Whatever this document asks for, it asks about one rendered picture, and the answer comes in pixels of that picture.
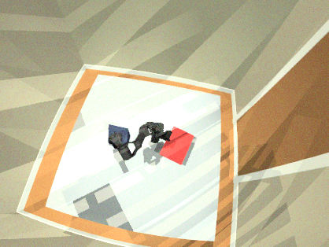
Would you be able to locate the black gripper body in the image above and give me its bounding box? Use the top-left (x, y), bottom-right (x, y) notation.
top-left (154, 130), bottom-right (172, 139)

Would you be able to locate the red lid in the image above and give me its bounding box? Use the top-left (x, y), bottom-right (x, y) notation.
top-left (159, 127), bottom-right (194, 165)

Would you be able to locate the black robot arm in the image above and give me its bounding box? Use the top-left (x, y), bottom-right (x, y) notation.
top-left (109, 121), bottom-right (164, 160)

